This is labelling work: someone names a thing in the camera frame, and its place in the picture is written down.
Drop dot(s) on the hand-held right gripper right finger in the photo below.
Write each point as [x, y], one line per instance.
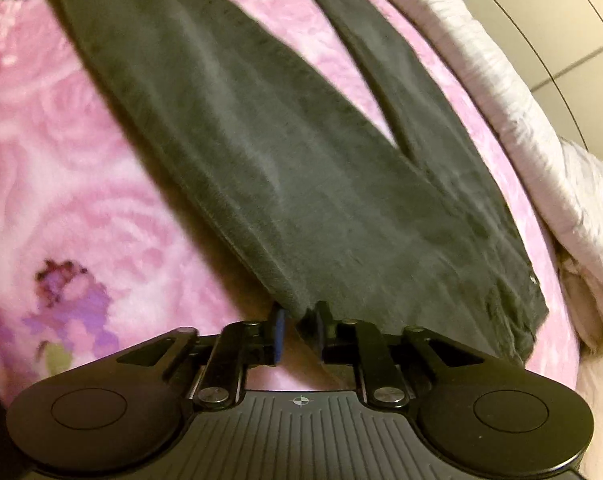
[325, 340]

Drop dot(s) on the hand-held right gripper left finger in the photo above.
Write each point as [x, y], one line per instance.
[280, 332]

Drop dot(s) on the dark grey jeans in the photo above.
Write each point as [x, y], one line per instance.
[291, 170]

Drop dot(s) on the pink floral blanket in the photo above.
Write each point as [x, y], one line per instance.
[81, 185]

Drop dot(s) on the white striped duvet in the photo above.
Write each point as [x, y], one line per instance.
[506, 85]

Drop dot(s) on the cream wardrobe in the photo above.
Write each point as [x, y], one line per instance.
[556, 20]

